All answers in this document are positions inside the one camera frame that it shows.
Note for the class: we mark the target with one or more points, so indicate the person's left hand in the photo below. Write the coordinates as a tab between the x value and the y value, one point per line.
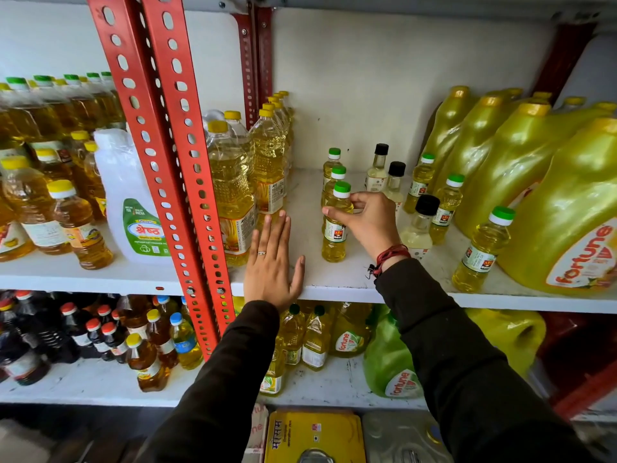
270	279

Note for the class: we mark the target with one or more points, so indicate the person's right hand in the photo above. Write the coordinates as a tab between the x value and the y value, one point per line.
373	226

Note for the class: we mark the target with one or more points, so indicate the person's right thumb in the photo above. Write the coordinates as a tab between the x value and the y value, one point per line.
337	216

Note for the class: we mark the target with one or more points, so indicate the person's left middle finger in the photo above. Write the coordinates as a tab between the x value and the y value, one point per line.
275	236

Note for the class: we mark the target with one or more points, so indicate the person's left little finger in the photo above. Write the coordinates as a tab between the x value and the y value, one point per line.
252	248

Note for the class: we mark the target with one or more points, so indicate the person's left thumb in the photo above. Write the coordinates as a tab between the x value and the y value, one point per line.
298	277

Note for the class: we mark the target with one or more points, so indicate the small green-capped oil bottle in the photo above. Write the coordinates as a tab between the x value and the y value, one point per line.
446	212
332	164
479	257
330	187
334	245
419	185

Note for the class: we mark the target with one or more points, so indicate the person's right forearm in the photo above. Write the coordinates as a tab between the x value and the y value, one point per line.
458	361

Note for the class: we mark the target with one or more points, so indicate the person's left forearm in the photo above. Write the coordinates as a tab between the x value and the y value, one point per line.
226	380

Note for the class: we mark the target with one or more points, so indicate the small black-capped clear bottle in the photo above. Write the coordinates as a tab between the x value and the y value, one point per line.
376	175
417	233
394	185

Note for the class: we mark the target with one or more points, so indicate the dark-capped yellow oil bottle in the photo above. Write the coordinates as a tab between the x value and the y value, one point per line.
315	342
274	376
291	337

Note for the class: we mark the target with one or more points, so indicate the row of pale yellow-capped bottles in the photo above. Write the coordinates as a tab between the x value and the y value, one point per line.
231	187

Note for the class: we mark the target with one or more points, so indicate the blue-capped yellow oil bottle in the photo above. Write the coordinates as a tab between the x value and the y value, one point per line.
165	304
185	342

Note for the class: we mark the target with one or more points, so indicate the green oil jug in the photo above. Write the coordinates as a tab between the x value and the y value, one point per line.
385	361

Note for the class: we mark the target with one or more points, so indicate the amber yellow-capped oil bottle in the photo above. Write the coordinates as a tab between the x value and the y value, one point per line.
160	335
144	366

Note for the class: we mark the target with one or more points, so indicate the brown oil bottle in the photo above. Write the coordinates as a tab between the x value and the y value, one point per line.
132	311

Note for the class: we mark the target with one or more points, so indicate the white jug with green label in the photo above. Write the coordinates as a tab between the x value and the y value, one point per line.
120	187

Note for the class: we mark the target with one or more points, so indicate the yellow oil tin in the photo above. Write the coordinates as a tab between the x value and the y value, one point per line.
313	436

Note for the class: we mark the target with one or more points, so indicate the white packet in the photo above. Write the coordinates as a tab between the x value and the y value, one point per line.
255	433

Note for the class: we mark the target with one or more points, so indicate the cluster of amber yellow-capped bottles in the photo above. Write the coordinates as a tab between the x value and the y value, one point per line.
79	226

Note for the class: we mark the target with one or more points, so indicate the silver oil tin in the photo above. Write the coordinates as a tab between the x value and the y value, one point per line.
405	438

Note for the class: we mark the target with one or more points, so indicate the yellow oil jug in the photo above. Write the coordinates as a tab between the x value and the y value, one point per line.
511	332

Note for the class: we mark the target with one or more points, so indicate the row of large yellow jugs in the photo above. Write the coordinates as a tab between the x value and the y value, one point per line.
564	202

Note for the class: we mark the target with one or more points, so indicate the row of tall green-capped bottles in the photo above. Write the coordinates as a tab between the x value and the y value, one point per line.
48	110

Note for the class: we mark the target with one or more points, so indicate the cluster of dark red-capped bottles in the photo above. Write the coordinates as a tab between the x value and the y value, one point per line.
19	356

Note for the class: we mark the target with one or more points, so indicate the dark red container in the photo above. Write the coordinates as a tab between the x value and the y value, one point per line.
578	342

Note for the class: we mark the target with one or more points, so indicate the red shelf brace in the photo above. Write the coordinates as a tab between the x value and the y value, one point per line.
588	390

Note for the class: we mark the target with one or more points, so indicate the red slotted shelf post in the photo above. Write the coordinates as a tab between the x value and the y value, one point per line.
147	91
248	67
264	52
193	96

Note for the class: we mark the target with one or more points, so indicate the dark red shelf post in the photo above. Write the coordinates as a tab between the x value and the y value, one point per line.
561	57

